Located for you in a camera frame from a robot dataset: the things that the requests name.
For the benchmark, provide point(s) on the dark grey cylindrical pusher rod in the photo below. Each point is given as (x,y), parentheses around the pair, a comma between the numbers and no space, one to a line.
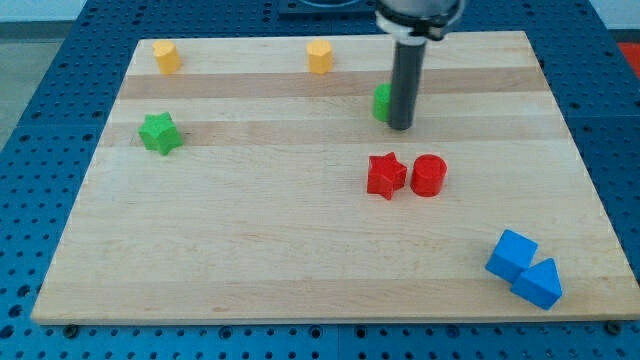
(405,83)

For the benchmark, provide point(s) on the green cylinder block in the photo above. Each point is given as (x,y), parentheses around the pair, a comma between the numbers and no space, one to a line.
(381,102)

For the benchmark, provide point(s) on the yellow hexagon block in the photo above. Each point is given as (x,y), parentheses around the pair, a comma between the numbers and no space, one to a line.
(319,56)

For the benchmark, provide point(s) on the red cylinder block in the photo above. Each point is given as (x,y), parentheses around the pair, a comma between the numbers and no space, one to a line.
(428,175)

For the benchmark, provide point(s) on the red star block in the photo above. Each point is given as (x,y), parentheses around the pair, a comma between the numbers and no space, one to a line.
(386,174)

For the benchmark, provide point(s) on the wooden board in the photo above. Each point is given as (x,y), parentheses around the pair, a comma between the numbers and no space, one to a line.
(262,215)

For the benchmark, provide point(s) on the blue cube block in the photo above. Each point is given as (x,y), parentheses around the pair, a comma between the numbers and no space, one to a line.
(511,256)

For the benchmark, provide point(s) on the yellow heart block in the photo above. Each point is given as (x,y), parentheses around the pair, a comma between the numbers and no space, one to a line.
(166,55)

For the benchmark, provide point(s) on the blue triangle block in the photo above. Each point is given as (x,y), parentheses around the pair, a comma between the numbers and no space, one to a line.
(539,285)

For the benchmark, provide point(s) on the green star block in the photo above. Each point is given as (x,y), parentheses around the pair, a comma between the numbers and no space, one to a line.
(159,133)

